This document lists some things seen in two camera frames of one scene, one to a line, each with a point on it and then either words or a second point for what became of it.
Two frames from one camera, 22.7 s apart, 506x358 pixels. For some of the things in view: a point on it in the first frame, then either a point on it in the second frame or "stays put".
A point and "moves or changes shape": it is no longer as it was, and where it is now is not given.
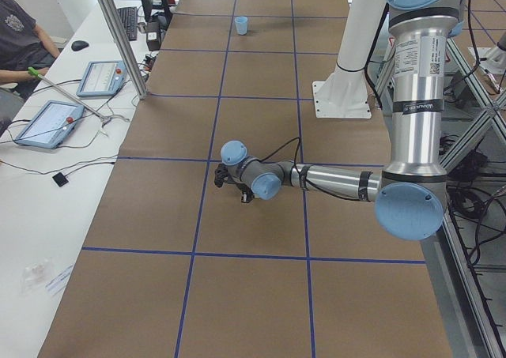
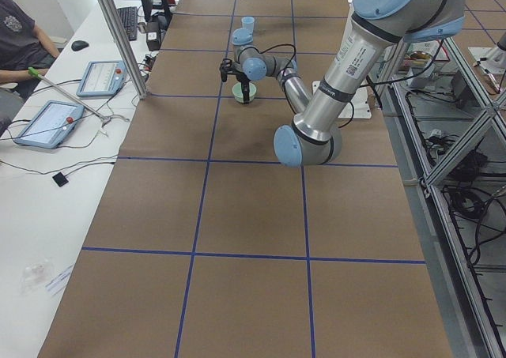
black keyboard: (129, 16) stays put
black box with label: (153, 35) stays put
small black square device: (60, 179) stays put
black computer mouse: (77, 45) stays put
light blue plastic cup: (241, 23) moves or changes shape
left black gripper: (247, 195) to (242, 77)
